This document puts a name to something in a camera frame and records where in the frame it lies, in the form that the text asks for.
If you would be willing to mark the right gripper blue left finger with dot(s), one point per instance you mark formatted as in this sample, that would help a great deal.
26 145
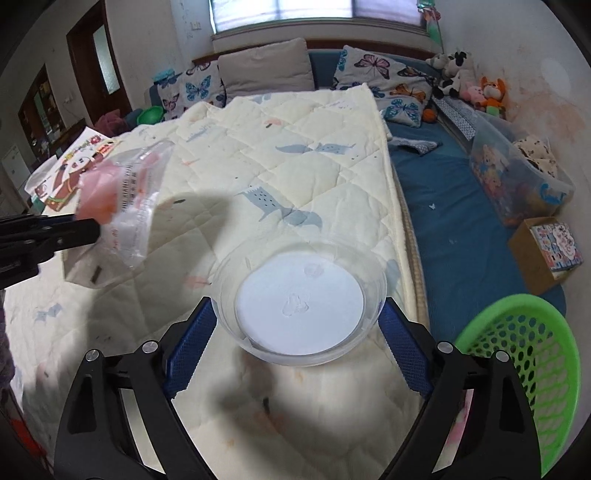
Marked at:
94 438

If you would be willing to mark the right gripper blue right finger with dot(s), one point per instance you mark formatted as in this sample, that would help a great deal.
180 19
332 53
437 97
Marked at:
499 440

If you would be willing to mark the clear plastic bag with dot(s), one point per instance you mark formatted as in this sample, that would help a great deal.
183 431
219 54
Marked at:
120 194

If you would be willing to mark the green plastic trash basket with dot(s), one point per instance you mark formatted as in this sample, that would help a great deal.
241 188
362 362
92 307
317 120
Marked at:
543 350

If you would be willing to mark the cartoon bear picture book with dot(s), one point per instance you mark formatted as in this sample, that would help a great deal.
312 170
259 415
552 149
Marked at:
57 179

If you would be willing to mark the green plastic bowl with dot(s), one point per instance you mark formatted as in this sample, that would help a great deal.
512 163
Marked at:
151 116

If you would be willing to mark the blue sofa mattress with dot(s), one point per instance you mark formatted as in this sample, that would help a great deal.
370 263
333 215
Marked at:
463 245

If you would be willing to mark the cardboard box with cards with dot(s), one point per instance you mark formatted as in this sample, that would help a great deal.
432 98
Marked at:
546 253

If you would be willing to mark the brown wooden door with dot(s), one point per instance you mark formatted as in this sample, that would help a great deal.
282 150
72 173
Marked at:
94 64

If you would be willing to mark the left butterfly pillow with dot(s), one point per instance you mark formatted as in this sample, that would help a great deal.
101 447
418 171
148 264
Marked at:
201 83

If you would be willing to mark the butterfly pillow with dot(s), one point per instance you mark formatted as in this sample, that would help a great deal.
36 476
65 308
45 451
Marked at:
401 91
201 83

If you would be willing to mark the clear plastic storage bin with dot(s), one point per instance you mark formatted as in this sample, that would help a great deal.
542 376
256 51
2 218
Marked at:
517 170

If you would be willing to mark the white quilted table cover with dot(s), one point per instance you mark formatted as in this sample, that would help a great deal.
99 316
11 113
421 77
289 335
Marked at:
309 162

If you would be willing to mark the window with blinds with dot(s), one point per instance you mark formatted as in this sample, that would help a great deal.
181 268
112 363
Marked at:
231 14

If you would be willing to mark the beige cushion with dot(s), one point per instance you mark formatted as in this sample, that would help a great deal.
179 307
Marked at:
274 68

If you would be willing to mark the orange fox plush toy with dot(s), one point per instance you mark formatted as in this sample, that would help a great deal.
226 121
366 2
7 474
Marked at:
488 96

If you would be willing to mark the right butterfly pillow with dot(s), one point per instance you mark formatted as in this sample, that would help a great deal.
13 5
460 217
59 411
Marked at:
401 91

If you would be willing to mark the cow plush toy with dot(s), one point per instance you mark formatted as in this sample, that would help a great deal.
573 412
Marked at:
457 74

